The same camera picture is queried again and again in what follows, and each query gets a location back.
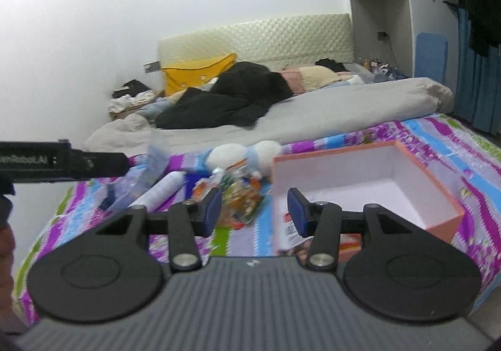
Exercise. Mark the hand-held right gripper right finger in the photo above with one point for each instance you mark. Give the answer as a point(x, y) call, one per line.
point(297, 214)

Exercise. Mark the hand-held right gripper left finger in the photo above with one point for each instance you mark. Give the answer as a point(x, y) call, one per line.
point(213, 214)

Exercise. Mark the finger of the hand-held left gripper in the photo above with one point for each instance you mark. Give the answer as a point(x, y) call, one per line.
point(101, 165)

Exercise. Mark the white packet with red label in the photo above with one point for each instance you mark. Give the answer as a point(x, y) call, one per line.
point(289, 227)

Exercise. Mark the orange clear snack packet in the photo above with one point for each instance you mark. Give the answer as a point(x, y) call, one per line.
point(201, 188)

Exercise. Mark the green clear snack bag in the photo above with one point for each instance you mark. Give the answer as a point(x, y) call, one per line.
point(238, 194)

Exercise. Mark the pink cardboard box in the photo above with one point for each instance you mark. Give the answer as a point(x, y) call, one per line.
point(352, 174)

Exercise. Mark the person's left forearm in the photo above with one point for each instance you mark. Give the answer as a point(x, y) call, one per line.
point(6, 261)

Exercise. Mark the translucent plastic bag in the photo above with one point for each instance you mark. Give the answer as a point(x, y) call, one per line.
point(148, 170)

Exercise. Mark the white spray can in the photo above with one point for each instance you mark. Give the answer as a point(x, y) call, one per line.
point(160, 190)

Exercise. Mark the white and blue plush toy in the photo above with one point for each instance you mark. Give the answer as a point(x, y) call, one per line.
point(235, 155)

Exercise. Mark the light blue clothing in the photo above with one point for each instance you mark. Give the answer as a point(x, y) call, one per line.
point(156, 106)

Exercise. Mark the grey duvet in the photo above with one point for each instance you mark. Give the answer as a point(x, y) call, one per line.
point(332, 108)

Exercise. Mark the yellow pillow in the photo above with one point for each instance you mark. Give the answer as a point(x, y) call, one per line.
point(184, 76)

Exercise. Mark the black clothing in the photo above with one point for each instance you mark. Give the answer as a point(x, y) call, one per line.
point(235, 92)

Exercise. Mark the pink beige pillow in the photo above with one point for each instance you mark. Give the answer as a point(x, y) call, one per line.
point(317, 76)

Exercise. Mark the colourful printed blanket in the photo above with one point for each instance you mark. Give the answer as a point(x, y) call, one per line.
point(450, 147)

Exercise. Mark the cream quilted headboard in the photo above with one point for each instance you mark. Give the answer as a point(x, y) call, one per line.
point(274, 37)

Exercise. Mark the blue curtain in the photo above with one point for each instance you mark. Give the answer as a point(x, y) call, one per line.
point(477, 80)

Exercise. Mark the white cabinet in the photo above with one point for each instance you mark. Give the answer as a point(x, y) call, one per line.
point(383, 2)

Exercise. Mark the clothes heap by wall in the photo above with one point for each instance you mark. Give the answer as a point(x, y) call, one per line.
point(129, 100)

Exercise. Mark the grey wall plate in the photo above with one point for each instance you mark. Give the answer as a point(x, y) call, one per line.
point(152, 66)

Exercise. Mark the black wall socket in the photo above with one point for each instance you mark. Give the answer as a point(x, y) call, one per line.
point(382, 36)

